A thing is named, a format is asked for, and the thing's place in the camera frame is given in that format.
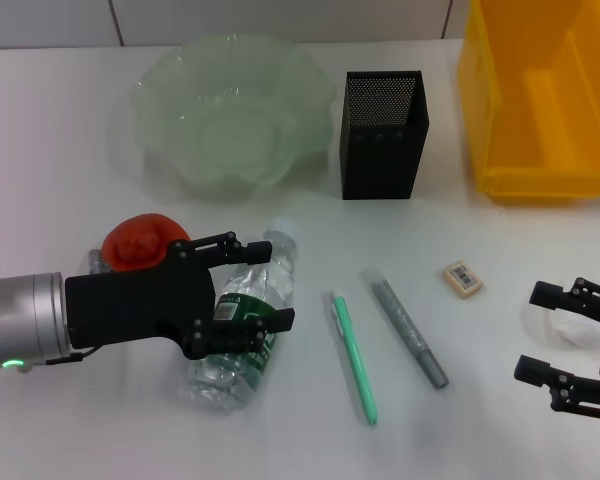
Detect black mesh pen holder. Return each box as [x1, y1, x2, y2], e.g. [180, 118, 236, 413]
[338, 69, 431, 201]

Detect grey marker pen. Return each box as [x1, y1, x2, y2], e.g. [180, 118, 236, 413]
[359, 267, 450, 390]

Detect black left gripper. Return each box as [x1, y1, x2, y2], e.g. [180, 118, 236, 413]
[64, 230, 297, 361]

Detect beige eraser with barcode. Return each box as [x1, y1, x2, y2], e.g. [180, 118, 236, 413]
[439, 259, 483, 300]

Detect red-orange toy fruit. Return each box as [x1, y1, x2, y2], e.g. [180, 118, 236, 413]
[103, 213, 190, 274]

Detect clear green-label water bottle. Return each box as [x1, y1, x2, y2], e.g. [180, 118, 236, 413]
[187, 217, 301, 412]

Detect green glass fruit plate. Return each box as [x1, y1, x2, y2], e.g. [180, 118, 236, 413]
[131, 32, 339, 199]

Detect white paper ball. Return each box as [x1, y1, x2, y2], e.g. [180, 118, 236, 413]
[548, 312, 600, 350]

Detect mint green pen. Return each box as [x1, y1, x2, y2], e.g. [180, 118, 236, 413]
[329, 288, 380, 426]

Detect yellow plastic bin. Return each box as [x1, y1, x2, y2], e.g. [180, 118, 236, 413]
[457, 0, 600, 207]

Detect left gripper cable with connector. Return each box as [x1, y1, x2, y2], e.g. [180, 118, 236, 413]
[43, 248, 112, 367]

